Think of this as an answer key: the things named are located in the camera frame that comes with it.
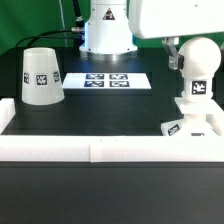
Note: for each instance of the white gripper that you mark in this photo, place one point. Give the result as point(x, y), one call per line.
point(149, 19)

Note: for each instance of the white lamp bulb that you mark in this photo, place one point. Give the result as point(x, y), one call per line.
point(202, 58)

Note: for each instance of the white lamp base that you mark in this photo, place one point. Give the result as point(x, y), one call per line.
point(199, 119)

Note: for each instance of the white lamp shade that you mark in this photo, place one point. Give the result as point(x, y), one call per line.
point(41, 80)

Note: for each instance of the white marker plate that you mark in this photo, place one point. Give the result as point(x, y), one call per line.
point(106, 81)

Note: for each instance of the white foam fence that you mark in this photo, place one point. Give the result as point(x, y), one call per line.
point(104, 149)

